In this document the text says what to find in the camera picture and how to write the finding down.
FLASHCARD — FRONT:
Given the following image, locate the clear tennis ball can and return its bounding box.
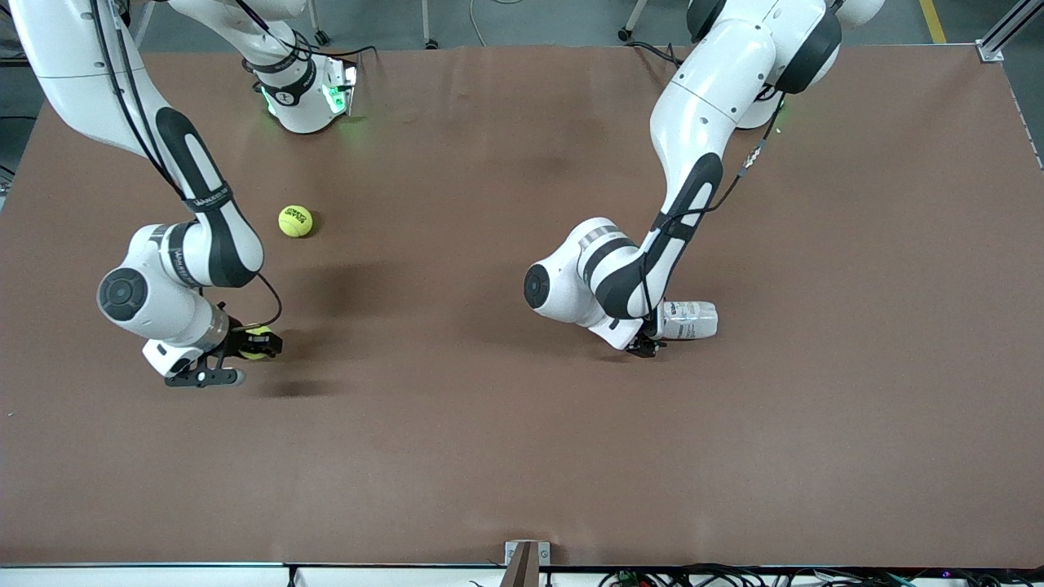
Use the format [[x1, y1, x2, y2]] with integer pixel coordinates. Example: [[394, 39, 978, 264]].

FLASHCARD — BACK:
[[657, 301, 719, 342]]

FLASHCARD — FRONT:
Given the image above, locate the metal base connector plate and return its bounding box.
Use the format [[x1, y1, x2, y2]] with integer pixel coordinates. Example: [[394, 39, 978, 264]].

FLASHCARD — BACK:
[[325, 53, 360, 117]]

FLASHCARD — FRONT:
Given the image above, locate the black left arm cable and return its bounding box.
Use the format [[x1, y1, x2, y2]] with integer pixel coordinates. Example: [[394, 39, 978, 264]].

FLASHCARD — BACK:
[[640, 90, 788, 327]]

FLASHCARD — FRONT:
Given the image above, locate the white table edge rail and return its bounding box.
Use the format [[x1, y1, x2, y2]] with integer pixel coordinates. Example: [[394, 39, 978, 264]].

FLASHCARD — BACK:
[[0, 563, 1044, 587]]

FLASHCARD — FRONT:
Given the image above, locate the metal camera post bracket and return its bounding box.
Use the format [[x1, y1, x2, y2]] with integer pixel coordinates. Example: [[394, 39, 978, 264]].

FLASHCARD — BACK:
[[500, 541, 551, 587]]

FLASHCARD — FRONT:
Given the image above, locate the tangled cable bundle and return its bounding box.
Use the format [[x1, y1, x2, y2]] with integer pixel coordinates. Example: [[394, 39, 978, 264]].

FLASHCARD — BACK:
[[599, 563, 1044, 587]]

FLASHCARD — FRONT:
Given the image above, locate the black base cable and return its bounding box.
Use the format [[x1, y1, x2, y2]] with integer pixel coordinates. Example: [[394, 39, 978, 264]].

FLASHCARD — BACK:
[[626, 39, 684, 68], [285, 29, 380, 64]]

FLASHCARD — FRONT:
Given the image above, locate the white floor cable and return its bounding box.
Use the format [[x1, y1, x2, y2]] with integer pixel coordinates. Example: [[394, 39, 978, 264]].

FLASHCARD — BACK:
[[470, 0, 523, 47]]

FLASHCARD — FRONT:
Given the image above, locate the aluminium frame profile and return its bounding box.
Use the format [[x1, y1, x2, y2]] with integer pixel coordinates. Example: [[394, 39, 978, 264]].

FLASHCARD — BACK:
[[976, 0, 1044, 63]]

